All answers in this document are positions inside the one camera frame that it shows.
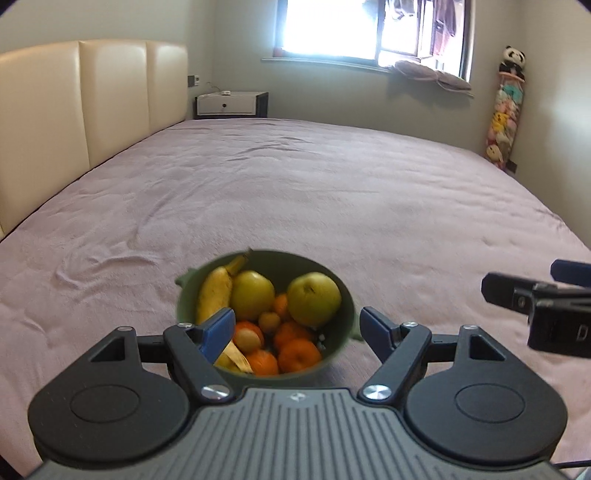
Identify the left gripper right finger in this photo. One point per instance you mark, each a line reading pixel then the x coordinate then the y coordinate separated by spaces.
pixel 405 351

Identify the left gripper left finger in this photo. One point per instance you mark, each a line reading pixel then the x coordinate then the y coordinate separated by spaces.
pixel 189 352

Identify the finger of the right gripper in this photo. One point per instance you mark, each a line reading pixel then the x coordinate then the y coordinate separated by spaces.
pixel 524 295
pixel 571 272

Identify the small kumquat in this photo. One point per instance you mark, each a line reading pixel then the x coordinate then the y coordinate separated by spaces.
pixel 269 322
pixel 247 340

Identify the yellow banana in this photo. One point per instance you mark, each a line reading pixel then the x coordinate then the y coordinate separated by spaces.
pixel 214 294

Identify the yellow-green pear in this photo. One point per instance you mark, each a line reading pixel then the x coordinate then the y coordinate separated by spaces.
pixel 313 299
pixel 252 295

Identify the large orange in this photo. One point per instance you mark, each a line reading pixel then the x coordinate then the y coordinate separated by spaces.
pixel 298 355

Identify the green colander bowl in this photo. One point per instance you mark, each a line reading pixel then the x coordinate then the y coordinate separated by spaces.
pixel 280 268

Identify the orange mandarin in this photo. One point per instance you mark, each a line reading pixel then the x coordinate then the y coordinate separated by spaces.
pixel 263 363
pixel 289 331

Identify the pink bed blanket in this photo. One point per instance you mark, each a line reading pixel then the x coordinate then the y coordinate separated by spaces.
pixel 410 226

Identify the plush toy hanging rack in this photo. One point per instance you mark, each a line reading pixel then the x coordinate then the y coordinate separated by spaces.
pixel 509 98

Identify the white bedside cabinet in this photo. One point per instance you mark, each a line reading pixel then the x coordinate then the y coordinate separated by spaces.
pixel 231 104

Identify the window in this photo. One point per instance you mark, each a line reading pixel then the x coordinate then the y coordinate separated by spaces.
pixel 433 33

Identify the cream leather headboard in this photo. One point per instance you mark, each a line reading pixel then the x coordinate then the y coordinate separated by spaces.
pixel 67 107

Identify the wall switch panel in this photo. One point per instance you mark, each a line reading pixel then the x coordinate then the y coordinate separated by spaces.
pixel 192 81

